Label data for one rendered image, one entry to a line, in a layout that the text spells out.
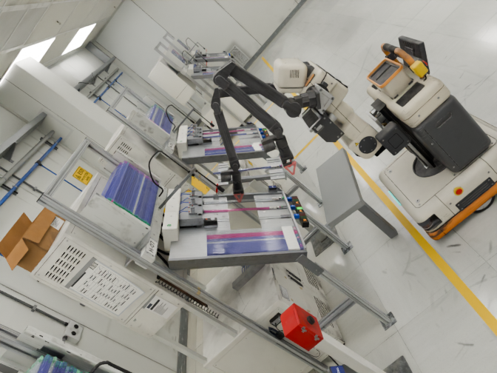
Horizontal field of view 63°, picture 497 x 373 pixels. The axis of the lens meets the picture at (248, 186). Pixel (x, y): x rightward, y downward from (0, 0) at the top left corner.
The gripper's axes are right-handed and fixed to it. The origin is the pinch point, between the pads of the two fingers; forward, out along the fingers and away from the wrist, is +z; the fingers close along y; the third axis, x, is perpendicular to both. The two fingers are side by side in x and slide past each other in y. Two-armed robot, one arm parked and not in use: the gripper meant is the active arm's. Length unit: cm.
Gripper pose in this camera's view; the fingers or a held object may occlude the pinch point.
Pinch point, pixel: (239, 200)
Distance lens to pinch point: 260.0
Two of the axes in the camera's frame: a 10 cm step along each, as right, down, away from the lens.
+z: 1.0, 9.0, 4.3
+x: 9.9, -1.3, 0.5
